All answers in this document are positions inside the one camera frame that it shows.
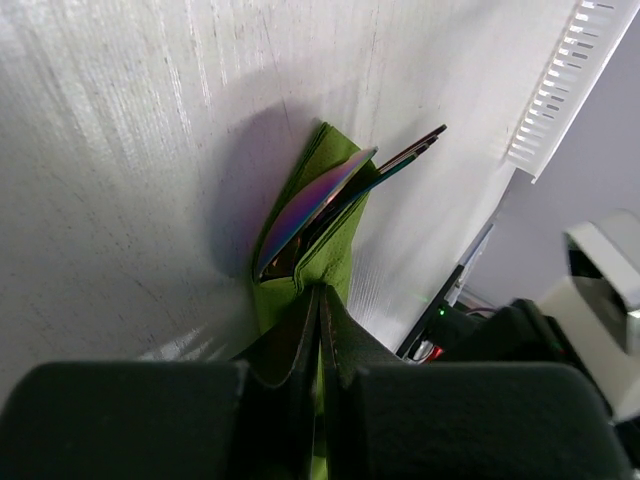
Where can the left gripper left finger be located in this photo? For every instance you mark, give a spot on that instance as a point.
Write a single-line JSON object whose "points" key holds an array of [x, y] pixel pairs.
{"points": [[251, 417]]}

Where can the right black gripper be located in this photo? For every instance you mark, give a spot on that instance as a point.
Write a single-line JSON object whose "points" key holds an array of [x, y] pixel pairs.
{"points": [[515, 333]]}

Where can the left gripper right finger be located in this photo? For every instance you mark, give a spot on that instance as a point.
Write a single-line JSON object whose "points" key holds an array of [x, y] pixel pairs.
{"points": [[388, 419]]}

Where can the green paper napkin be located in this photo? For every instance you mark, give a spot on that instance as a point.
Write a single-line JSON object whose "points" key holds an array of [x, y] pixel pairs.
{"points": [[325, 258]]}

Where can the iridescent spoon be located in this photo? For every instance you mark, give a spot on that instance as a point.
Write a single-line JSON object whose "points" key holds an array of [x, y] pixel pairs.
{"points": [[306, 205]]}

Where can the white utensil tray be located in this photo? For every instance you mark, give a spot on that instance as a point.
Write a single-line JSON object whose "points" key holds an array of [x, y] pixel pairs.
{"points": [[592, 34]]}

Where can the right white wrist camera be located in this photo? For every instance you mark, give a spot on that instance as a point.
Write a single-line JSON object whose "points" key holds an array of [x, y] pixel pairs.
{"points": [[597, 306]]}

